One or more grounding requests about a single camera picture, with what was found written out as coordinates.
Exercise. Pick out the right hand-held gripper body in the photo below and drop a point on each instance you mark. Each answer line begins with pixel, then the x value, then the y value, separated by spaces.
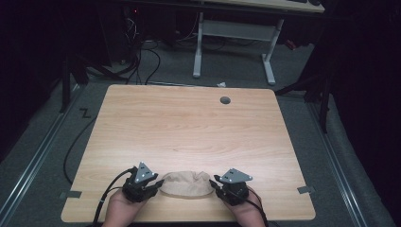
pixel 235 186

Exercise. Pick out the crumpled white paper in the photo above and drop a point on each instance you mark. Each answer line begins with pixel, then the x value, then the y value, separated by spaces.
pixel 221 84

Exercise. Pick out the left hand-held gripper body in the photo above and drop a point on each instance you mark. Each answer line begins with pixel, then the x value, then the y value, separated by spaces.
pixel 138 184

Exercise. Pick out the metal floor rail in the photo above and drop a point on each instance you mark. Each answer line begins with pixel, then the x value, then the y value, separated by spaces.
pixel 34 160
pixel 339 164

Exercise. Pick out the white frame wooden desk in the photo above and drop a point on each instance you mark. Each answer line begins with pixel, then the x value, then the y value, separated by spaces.
pixel 235 30

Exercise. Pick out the black stand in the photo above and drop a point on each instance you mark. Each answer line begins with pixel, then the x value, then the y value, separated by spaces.
pixel 318 91
pixel 65 85

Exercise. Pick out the cream white sock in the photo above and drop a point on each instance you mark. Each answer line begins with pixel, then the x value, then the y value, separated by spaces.
pixel 186 184

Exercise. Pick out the person's right hand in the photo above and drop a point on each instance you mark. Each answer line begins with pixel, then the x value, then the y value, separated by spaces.
pixel 244 213

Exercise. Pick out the person's left hand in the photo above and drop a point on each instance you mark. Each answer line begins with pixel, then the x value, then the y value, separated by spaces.
pixel 121 209

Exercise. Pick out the grey tape strip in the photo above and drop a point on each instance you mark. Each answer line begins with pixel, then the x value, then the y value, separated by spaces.
pixel 71 194
pixel 305 189

